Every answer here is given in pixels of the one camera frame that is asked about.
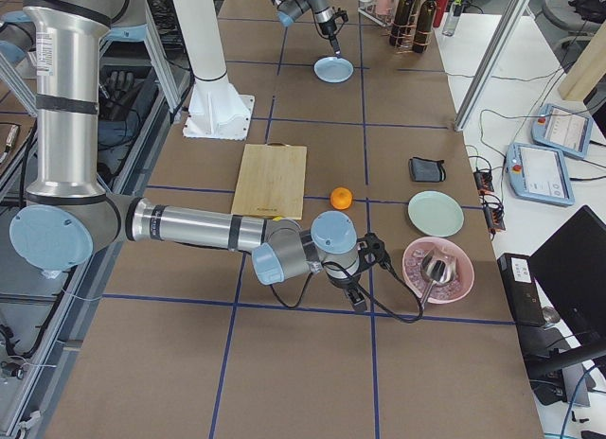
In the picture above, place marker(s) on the folded dark grey cloth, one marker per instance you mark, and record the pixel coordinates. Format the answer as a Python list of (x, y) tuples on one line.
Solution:
[(426, 170)]

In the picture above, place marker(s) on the dark green wine bottle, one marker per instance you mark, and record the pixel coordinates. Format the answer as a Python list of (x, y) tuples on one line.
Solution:
[(424, 26)]

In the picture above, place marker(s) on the white wire cup rack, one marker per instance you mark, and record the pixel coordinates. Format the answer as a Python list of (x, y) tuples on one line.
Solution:
[(368, 11)]

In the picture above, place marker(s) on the copper wire bottle rack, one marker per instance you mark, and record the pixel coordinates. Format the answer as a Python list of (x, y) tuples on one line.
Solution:
[(410, 29)]

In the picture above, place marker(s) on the bamboo cutting board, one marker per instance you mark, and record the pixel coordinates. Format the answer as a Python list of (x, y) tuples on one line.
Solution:
[(271, 182)]

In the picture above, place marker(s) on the metal scoop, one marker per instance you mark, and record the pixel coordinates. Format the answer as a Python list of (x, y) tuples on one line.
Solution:
[(437, 269)]

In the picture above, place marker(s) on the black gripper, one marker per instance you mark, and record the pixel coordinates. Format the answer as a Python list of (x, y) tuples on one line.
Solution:
[(328, 30), (343, 283)]

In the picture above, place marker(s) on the black monitor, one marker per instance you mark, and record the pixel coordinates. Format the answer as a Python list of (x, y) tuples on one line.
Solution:
[(570, 269)]

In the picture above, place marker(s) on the orange black usb hub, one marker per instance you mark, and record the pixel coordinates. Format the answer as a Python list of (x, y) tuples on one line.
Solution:
[(483, 181)]

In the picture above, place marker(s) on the red bottle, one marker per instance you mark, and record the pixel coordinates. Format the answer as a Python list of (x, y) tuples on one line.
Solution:
[(441, 6)]

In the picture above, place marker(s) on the white camera post base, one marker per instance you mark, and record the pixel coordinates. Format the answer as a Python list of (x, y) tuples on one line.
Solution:
[(216, 110)]

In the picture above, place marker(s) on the blue teach pendant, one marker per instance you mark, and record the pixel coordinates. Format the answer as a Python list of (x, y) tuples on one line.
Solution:
[(563, 129), (539, 174)]

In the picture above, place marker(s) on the black computer box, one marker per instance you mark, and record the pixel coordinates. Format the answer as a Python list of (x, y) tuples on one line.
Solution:
[(521, 290)]

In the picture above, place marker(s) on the light blue plate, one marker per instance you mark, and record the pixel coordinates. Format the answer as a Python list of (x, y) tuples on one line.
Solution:
[(333, 69)]

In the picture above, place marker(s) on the light green plate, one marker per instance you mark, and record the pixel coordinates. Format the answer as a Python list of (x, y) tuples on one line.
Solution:
[(435, 214)]

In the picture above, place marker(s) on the pink cup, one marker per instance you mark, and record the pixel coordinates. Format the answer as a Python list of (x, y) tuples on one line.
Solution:
[(383, 7)]

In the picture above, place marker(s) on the orange fruit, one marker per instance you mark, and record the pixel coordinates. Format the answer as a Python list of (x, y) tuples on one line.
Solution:
[(341, 198)]

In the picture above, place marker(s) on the pink bowl with ice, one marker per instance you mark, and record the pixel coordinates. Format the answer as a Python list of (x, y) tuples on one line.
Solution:
[(451, 292)]

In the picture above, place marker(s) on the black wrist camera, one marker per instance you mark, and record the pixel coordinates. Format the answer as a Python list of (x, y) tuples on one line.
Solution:
[(340, 14), (371, 251)]

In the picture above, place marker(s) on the aluminium frame post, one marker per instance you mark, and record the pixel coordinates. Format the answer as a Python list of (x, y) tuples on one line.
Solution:
[(498, 42)]

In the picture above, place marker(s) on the grey water bottle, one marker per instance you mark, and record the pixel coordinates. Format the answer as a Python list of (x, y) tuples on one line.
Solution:
[(453, 18)]

